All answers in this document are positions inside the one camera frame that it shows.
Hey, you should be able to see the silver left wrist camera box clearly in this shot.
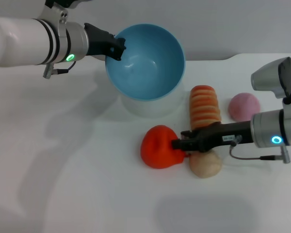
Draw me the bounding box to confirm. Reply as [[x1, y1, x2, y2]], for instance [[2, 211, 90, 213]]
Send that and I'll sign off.
[[44, 0, 93, 25]]

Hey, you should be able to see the left arm cable with plug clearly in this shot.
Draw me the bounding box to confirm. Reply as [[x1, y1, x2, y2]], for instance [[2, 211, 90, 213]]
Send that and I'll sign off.
[[43, 60, 78, 79]]

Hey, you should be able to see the blue bowl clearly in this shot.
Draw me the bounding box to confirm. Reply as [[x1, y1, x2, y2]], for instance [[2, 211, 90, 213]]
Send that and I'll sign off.
[[105, 23, 186, 101]]

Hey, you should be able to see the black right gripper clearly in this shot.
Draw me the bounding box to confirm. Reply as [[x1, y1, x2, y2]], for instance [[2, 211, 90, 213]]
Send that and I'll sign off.
[[172, 120, 254, 153]]

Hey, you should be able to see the beige round bun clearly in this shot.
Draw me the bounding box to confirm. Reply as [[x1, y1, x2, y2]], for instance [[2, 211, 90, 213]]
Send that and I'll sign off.
[[189, 148, 222, 179]]

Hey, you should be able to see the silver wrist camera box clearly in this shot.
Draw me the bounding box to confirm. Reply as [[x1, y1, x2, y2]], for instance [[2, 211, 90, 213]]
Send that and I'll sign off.
[[44, 0, 93, 25], [250, 57, 291, 113]]

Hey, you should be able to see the arm cable with plug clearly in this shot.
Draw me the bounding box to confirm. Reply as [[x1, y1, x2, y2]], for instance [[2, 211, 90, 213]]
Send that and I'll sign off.
[[228, 135, 291, 164], [43, 60, 78, 79]]

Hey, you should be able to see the right arm cable with plug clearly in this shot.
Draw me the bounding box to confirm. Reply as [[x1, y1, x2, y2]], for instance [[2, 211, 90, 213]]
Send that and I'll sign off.
[[228, 135, 291, 164]]

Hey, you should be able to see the orange toy fruit with stem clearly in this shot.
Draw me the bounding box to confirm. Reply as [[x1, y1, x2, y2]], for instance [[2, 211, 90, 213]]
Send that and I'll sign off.
[[139, 124, 188, 170]]

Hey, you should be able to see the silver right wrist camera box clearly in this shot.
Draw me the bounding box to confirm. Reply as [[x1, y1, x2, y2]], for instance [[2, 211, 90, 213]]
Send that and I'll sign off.
[[250, 57, 291, 113]]

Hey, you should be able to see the orange striped bread roll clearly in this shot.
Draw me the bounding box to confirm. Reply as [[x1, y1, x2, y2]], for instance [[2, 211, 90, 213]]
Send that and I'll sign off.
[[189, 84, 222, 131]]

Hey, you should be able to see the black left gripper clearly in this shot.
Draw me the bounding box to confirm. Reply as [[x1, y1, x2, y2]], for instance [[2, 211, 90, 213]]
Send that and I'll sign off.
[[84, 22, 127, 62]]

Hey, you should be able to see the pink round bun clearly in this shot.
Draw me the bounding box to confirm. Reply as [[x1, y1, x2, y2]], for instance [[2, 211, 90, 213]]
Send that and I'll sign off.
[[228, 92, 261, 122]]

